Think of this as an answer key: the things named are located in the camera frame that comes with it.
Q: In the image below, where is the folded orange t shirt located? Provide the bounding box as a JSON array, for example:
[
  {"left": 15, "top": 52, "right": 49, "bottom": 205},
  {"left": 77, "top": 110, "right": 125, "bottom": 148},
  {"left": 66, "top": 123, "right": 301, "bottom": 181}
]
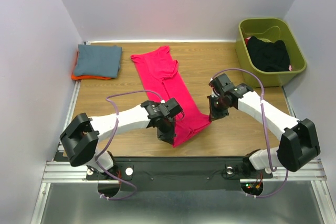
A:
[{"left": 71, "top": 51, "right": 111, "bottom": 81}]

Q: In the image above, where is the folded blue grey t shirt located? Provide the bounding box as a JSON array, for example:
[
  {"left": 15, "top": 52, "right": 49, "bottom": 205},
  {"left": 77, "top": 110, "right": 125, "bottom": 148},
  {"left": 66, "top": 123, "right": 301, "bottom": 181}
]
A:
[{"left": 72, "top": 44, "right": 122, "bottom": 79}]

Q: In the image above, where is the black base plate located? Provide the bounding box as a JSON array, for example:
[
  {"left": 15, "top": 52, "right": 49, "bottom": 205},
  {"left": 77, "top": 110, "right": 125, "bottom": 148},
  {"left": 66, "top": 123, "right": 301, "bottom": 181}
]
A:
[{"left": 86, "top": 156, "right": 274, "bottom": 192}]

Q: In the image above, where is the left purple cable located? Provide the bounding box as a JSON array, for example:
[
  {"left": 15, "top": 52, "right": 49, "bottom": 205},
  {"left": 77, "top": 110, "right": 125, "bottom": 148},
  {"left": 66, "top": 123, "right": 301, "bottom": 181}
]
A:
[{"left": 96, "top": 90, "right": 165, "bottom": 200}]

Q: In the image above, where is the olive green plastic bin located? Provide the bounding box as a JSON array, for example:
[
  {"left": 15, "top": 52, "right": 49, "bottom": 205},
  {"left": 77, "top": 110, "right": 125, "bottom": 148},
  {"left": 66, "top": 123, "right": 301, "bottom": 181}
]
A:
[{"left": 236, "top": 18, "right": 307, "bottom": 87}]

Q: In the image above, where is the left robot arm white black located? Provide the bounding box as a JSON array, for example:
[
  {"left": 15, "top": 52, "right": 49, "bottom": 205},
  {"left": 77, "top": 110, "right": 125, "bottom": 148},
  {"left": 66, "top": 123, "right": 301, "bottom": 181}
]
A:
[{"left": 60, "top": 98, "right": 184, "bottom": 179}]

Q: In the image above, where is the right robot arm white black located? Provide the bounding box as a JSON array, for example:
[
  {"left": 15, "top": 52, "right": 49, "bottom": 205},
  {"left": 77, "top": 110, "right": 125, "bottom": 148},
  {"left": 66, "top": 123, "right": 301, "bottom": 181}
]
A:
[{"left": 208, "top": 73, "right": 321, "bottom": 177}]

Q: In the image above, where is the pink red t shirt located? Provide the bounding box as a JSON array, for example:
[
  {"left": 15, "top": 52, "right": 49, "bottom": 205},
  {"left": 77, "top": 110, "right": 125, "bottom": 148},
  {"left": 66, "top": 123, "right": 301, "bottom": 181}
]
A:
[{"left": 131, "top": 46, "right": 211, "bottom": 147}]

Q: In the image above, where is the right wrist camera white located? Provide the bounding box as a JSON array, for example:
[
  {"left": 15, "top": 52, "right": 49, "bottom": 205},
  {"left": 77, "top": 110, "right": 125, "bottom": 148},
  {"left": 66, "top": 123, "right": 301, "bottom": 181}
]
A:
[{"left": 208, "top": 78, "right": 219, "bottom": 98}]

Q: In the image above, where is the black t shirt in bin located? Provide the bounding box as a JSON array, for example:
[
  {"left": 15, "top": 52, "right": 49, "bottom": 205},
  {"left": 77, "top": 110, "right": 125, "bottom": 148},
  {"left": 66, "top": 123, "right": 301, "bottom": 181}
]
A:
[{"left": 245, "top": 36, "right": 292, "bottom": 72}]

